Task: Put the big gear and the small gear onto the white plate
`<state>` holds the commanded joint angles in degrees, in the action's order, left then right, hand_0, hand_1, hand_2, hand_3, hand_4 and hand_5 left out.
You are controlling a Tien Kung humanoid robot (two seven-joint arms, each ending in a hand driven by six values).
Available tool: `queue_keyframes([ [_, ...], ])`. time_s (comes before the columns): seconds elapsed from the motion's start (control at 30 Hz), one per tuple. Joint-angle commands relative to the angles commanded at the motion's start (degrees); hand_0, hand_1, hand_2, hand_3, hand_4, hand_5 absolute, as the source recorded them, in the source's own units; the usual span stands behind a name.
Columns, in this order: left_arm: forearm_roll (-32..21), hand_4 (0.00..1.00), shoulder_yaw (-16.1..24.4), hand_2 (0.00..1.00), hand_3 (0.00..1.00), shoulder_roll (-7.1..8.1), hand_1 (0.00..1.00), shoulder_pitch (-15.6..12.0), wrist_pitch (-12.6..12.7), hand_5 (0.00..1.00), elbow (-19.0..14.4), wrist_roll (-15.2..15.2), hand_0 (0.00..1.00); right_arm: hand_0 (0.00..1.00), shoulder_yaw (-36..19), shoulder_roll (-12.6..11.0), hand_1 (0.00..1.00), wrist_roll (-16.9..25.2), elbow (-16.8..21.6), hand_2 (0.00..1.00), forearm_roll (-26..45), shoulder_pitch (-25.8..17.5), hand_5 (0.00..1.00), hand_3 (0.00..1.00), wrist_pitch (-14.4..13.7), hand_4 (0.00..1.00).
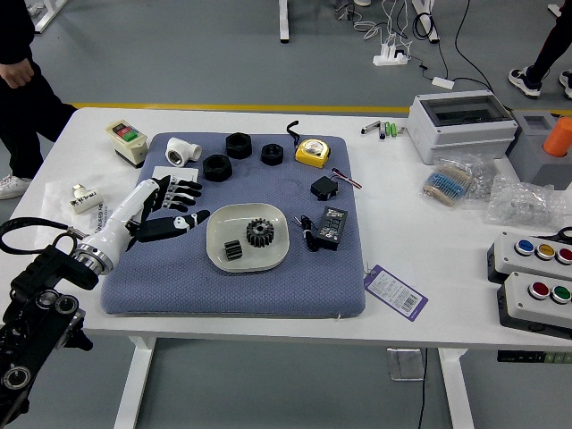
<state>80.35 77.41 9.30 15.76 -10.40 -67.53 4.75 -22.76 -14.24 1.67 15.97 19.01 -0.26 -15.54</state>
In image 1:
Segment white floor cables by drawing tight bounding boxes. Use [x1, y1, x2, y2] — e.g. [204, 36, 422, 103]
[352, 0, 415, 51]

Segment grey under-table cable box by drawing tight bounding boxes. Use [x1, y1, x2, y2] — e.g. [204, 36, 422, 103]
[386, 347, 425, 383]

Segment long black floor cable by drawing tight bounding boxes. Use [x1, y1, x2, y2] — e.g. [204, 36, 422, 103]
[453, 0, 510, 111]

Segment white wall switch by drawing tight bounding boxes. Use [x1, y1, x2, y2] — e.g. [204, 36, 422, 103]
[151, 165, 200, 184]

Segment black digital display module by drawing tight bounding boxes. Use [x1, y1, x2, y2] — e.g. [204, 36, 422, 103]
[293, 206, 349, 253]

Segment white pipe tee fitting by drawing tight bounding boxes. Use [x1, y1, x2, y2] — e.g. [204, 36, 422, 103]
[164, 137, 203, 168]

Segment big black gear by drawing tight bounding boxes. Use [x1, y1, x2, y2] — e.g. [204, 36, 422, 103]
[245, 217, 276, 248]

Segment bag of blue resistors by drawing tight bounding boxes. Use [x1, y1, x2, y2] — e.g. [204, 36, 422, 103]
[418, 155, 477, 209]

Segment black table control panel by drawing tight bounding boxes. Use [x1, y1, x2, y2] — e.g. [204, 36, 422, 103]
[496, 349, 572, 364]

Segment clear bag of screws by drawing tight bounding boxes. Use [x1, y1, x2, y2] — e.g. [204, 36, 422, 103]
[464, 154, 500, 201]

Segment white square plate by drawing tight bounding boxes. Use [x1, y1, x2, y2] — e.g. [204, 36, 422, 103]
[206, 203, 290, 273]

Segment looped black floor cable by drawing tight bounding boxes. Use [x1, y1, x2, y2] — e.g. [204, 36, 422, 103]
[413, 12, 450, 80]

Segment black servo with wires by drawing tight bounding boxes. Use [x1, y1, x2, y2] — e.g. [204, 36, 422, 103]
[310, 167, 363, 202]

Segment white slanted desk foot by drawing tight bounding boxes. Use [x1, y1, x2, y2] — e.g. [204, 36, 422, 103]
[25, 0, 71, 35]

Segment three-button control box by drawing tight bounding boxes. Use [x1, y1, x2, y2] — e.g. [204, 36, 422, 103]
[486, 230, 572, 285]

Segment two-button control box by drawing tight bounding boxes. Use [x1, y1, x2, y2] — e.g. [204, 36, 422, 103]
[496, 271, 572, 340]

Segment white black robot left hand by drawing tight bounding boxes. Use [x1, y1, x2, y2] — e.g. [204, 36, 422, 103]
[79, 174, 211, 267]

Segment white power strip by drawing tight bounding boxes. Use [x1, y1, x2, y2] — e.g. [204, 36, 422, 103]
[373, 42, 410, 68]

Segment black scissors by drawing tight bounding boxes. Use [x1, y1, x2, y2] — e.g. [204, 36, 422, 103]
[534, 226, 572, 245]

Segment small black hex nut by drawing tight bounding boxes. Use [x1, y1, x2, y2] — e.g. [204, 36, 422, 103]
[260, 143, 284, 167]

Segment bubble wrap bag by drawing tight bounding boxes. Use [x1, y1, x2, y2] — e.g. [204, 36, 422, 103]
[484, 172, 568, 231]

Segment black hanging cable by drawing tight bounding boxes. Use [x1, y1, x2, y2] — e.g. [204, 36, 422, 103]
[417, 348, 428, 429]

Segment grey foam block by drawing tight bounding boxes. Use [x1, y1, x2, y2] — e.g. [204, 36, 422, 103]
[504, 109, 572, 191]

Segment yellow tape measure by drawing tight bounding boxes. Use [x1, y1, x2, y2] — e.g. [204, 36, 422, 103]
[285, 120, 332, 170]

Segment beige red-green switch box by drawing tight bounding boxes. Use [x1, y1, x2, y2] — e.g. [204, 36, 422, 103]
[105, 119, 148, 169]

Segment blue-grey cushion mat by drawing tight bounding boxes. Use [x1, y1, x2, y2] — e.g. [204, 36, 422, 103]
[100, 131, 366, 319]

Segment orange cylinder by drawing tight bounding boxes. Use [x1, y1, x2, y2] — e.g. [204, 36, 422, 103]
[542, 116, 572, 158]

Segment big black hex nut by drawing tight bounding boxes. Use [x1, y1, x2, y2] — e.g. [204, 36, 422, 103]
[224, 132, 253, 159]
[202, 154, 232, 182]

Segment grey electrical enclosure box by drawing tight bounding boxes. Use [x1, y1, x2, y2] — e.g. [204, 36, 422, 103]
[407, 90, 519, 165]

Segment white upright desk leg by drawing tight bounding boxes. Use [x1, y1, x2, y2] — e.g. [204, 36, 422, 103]
[277, 0, 291, 45]

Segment white table leg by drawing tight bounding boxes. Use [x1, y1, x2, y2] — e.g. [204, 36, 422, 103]
[111, 335, 157, 429]
[437, 347, 475, 429]

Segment person's left hand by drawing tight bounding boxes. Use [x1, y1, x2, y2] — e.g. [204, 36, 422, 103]
[0, 60, 35, 89]

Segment small white labelled block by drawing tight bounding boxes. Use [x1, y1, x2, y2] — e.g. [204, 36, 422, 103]
[70, 182, 105, 215]

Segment purple barcode tag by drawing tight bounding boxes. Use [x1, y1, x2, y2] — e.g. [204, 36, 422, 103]
[363, 264, 429, 323]

